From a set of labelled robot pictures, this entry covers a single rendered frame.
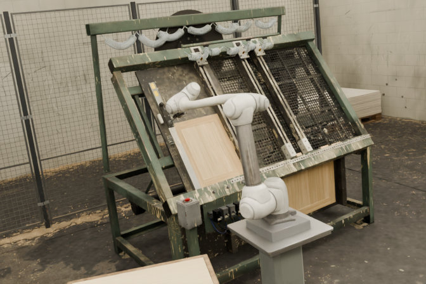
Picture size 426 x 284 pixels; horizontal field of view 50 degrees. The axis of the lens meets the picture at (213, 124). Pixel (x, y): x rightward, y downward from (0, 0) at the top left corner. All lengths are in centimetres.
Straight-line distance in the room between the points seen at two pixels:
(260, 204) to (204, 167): 91
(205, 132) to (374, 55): 628
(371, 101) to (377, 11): 171
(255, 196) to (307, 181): 169
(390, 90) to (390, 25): 122
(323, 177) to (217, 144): 130
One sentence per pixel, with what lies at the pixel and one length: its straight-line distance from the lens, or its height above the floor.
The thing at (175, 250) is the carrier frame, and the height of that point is 52.
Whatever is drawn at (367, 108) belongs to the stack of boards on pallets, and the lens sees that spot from 897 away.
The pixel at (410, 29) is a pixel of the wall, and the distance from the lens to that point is 898.
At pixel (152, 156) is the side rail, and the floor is 118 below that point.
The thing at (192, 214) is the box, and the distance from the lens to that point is 314.
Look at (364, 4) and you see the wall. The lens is 967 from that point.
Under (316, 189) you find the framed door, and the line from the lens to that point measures 452.
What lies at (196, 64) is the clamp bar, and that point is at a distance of 399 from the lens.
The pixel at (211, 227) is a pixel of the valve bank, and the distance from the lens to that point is 351.
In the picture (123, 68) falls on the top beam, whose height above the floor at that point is 181.
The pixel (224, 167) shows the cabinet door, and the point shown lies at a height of 97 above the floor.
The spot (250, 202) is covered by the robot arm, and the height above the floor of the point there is 103.
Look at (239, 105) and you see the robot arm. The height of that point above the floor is 160.
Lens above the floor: 206
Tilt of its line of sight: 12 degrees down
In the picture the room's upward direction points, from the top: 6 degrees counter-clockwise
